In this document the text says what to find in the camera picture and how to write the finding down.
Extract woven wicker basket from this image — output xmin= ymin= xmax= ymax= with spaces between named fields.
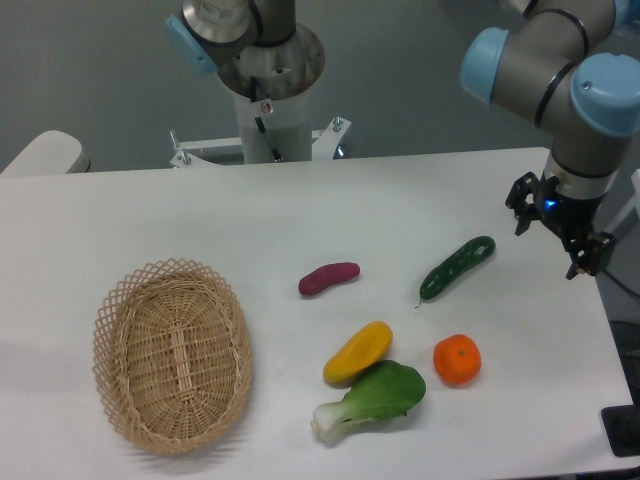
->
xmin=92 ymin=258 xmax=252 ymax=455

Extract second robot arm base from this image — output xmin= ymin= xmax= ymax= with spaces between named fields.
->
xmin=165 ymin=0 xmax=325 ymax=102

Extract green cucumber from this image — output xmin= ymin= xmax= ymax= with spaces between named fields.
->
xmin=415 ymin=235 xmax=496 ymax=309

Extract purple sweet potato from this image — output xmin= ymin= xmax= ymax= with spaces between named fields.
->
xmin=298 ymin=262 xmax=360 ymax=297

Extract black device at table edge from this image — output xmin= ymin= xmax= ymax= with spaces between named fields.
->
xmin=601 ymin=405 xmax=639 ymax=458

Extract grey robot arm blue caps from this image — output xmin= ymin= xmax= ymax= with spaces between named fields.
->
xmin=460 ymin=1 xmax=639 ymax=279

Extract yellow mango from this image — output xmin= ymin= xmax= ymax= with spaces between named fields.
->
xmin=323 ymin=321 xmax=394 ymax=384

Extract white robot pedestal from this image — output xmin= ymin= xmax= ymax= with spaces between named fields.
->
xmin=170 ymin=94 xmax=351 ymax=168

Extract orange tangerine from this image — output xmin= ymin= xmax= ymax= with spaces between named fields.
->
xmin=432 ymin=334 xmax=482 ymax=386

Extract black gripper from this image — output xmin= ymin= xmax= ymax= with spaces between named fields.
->
xmin=505 ymin=172 xmax=616 ymax=280

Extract white chair armrest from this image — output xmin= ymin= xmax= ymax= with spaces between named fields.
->
xmin=1 ymin=130 xmax=91 ymax=178

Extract green bok choy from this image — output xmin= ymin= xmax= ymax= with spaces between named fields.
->
xmin=311 ymin=360 xmax=427 ymax=442

